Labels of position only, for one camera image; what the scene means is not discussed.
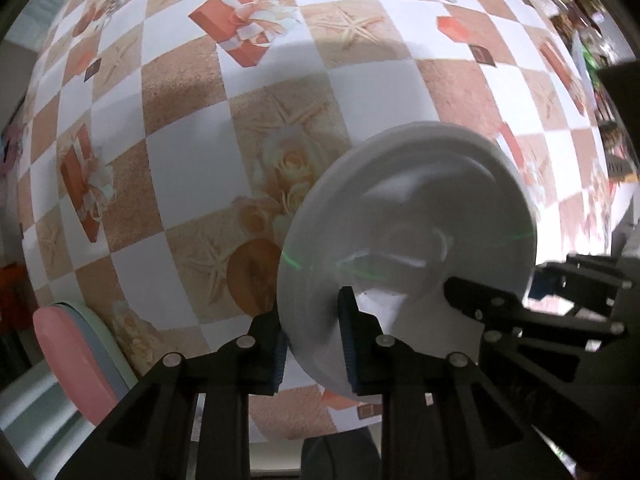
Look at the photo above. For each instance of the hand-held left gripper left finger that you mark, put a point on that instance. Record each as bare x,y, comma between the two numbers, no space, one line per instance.
277,360

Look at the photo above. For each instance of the white round plate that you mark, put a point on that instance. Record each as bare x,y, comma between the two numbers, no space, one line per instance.
400,200

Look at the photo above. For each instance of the green square plate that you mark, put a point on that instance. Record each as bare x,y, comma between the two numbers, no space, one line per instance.
117,337

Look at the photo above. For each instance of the blue square plate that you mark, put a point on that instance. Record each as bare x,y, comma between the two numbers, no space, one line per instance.
116,362

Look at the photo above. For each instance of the dark object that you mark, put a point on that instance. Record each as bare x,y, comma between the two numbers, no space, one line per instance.
620,95

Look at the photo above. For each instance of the red stool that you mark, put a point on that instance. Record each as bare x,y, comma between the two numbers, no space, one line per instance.
10,290

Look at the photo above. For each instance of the checkered printed tablecloth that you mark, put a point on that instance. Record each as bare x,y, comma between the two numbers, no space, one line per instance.
190,175

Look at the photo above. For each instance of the person's legs in jeans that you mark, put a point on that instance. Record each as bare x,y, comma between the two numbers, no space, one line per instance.
340,455

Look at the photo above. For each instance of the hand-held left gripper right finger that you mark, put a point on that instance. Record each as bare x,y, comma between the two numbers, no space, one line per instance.
348,340

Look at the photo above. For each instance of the stack of pastel plates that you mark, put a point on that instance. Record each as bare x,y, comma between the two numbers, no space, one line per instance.
70,360

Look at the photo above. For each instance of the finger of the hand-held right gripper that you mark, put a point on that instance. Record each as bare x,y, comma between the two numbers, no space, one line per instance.
500,310
542,282

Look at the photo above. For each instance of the green packet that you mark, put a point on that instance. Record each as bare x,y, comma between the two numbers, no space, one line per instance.
586,57

